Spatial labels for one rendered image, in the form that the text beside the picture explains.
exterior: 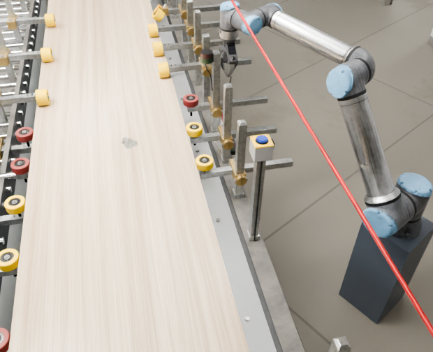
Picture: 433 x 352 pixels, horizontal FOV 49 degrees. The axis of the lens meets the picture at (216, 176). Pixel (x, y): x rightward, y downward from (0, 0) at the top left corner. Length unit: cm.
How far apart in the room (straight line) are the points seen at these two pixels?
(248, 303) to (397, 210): 72
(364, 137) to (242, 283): 76
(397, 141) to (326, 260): 138
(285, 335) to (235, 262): 42
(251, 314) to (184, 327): 43
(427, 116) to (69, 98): 291
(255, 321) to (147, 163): 80
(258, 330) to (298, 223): 132
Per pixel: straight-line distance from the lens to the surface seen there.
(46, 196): 203
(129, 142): 219
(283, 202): 320
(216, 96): 243
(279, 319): 182
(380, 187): 204
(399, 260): 234
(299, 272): 284
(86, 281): 170
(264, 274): 193
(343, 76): 189
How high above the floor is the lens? 225
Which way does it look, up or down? 42 degrees down
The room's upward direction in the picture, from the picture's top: 1 degrees clockwise
